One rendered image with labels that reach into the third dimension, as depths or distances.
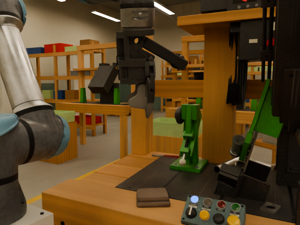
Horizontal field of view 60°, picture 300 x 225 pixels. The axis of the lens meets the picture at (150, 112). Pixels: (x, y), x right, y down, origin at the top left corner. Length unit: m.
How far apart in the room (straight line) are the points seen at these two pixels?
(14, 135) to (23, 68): 0.22
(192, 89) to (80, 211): 0.80
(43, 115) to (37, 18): 8.98
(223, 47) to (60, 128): 0.79
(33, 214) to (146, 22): 0.51
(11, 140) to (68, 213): 0.36
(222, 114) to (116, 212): 0.67
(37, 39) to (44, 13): 0.97
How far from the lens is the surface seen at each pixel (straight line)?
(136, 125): 1.38
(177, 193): 0.89
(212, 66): 1.23
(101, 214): 0.84
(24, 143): 0.67
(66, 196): 0.91
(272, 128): 0.85
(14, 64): 0.80
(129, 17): 0.58
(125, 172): 1.14
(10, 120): 0.65
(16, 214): 0.68
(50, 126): 0.73
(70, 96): 6.76
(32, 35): 9.42
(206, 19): 1.14
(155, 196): 0.80
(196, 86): 1.34
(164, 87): 1.39
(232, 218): 0.70
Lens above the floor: 1.26
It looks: 7 degrees down
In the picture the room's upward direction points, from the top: straight up
